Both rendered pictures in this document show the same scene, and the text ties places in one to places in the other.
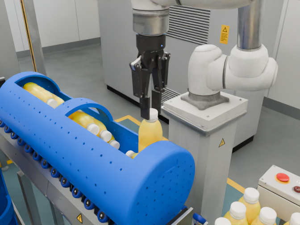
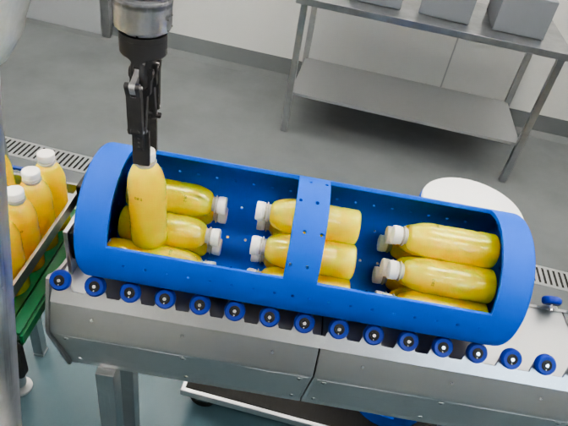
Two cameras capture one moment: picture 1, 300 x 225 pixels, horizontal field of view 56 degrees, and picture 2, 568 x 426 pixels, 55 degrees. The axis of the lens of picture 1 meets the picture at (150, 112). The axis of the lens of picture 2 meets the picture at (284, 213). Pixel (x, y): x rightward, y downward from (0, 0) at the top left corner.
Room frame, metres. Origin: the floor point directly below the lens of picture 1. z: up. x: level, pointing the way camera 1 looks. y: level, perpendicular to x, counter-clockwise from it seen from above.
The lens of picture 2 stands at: (1.48, -0.39, 1.85)
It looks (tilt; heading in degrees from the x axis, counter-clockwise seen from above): 38 degrees down; 134
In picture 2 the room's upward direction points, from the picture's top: 11 degrees clockwise
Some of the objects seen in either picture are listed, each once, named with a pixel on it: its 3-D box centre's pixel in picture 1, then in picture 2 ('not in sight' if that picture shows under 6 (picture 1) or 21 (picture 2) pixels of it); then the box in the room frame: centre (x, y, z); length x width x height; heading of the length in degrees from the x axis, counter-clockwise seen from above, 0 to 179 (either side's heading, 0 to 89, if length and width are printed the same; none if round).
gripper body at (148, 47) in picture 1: (150, 50); (143, 57); (0.72, 0.00, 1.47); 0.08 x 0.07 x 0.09; 136
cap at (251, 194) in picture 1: (251, 194); not in sight; (0.59, -0.28, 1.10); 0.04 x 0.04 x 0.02
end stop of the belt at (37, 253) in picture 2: not in sight; (46, 241); (0.50, -0.14, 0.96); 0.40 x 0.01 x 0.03; 135
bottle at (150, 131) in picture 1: (150, 143); (147, 200); (0.72, 0.00, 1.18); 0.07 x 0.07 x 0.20
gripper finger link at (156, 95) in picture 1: (156, 102); (141, 147); (0.74, -0.02, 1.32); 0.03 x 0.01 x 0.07; 46
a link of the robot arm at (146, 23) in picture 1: (151, 21); (143, 11); (0.72, 0.00, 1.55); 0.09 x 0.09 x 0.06
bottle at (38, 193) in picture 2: not in sight; (37, 210); (0.43, -0.13, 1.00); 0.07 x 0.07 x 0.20
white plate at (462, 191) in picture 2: not in sight; (472, 208); (0.98, 0.82, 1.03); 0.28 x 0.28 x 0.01
